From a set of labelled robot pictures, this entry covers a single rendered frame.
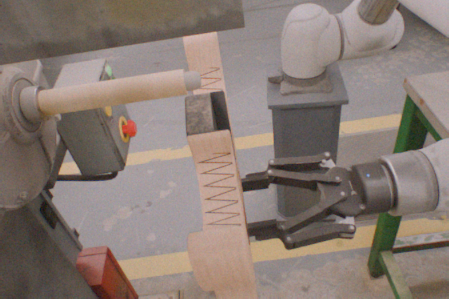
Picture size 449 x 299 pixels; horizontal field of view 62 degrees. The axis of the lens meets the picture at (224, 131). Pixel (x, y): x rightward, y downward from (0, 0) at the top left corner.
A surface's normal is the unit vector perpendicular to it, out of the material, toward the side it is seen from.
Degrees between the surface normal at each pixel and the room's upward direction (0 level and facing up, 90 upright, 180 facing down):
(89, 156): 90
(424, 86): 0
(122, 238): 0
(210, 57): 81
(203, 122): 15
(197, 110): 10
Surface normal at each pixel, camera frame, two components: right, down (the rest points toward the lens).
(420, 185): -0.04, -0.02
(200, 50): 0.05, 0.50
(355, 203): -0.13, -0.63
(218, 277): 0.08, 0.71
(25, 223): 0.99, -0.14
